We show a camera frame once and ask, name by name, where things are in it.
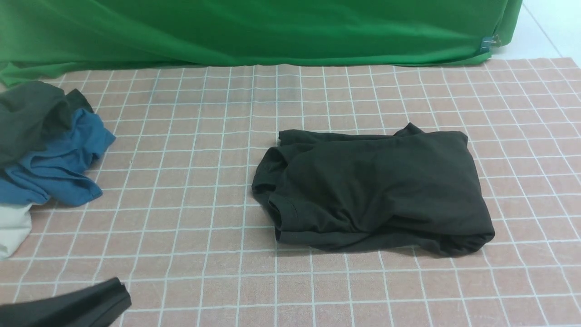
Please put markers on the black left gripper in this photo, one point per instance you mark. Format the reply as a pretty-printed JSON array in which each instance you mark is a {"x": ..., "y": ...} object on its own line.
[{"x": 96, "y": 306}]

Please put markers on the dark teal-gray garment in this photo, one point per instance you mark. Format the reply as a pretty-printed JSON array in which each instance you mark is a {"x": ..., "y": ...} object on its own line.
[{"x": 32, "y": 114}]

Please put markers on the dark gray long-sleeve top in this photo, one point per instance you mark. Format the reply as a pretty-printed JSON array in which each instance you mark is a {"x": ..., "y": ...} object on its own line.
[{"x": 354, "y": 193}]

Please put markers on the pink checkered tablecloth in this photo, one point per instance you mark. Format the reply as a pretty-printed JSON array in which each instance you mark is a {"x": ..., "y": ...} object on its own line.
[{"x": 176, "y": 221}]

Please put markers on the white garment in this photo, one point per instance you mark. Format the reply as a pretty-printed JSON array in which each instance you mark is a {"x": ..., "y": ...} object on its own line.
[{"x": 15, "y": 226}]

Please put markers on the blue garment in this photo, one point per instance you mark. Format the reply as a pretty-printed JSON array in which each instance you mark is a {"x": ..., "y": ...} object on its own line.
[{"x": 59, "y": 171}]

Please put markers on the green backdrop cloth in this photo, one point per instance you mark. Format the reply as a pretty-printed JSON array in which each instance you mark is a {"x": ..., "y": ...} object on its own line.
[{"x": 48, "y": 38}]

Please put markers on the blue binder clip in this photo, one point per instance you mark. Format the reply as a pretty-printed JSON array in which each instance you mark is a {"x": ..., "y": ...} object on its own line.
[{"x": 490, "y": 43}]

